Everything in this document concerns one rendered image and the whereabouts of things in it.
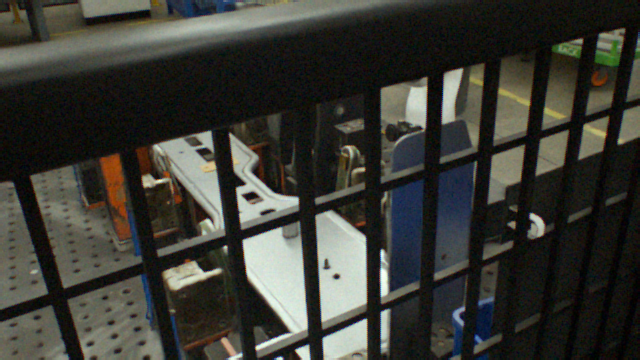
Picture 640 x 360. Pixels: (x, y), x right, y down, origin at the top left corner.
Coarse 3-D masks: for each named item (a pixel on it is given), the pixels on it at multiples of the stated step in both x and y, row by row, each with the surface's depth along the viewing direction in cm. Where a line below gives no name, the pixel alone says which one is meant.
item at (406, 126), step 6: (402, 120) 97; (408, 120) 97; (390, 126) 94; (396, 126) 94; (402, 126) 96; (408, 126) 96; (414, 126) 95; (420, 126) 95; (390, 132) 94; (396, 132) 94; (402, 132) 95; (408, 132) 95; (390, 138) 95; (396, 138) 94; (390, 192) 101; (390, 198) 102; (390, 204) 102; (384, 216) 103
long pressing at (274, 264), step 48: (240, 144) 144; (192, 192) 125; (240, 192) 123; (288, 240) 107; (336, 240) 106; (288, 288) 94; (336, 288) 94; (384, 288) 93; (336, 336) 84; (384, 336) 84
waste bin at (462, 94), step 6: (462, 72) 403; (468, 72) 409; (462, 78) 406; (468, 78) 412; (462, 84) 408; (468, 84) 415; (462, 90) 411; (468, 90) 421; (456, 96) 410; (462, 96) 413; (456, 102) 412; (462, 102) 416; (456, 108) 415; (462, 108) 419; (456, 114) 417
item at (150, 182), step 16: (144, 176) 122; (160, 192) 121; (128, 208) 120; (160, 208) 122; (176, 208) 124; (160, 224) 124; (176, 224) 125; (160, 240) 125; (176, 240) 127; (144, 288) 132
